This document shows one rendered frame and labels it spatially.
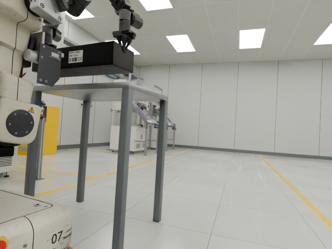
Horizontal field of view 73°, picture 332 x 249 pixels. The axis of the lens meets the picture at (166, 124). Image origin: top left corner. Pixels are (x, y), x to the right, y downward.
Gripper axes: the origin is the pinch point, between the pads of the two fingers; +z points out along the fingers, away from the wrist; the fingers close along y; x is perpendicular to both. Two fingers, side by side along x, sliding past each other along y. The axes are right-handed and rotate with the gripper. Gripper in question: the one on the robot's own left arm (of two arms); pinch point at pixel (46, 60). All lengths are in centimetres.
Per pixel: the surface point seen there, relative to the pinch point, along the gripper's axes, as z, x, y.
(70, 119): 37, -303, 312
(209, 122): 21, -666, 63
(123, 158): 52, 4, -63
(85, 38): -174, -341, 318
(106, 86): 18, 4, -50
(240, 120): 11, -678, -37
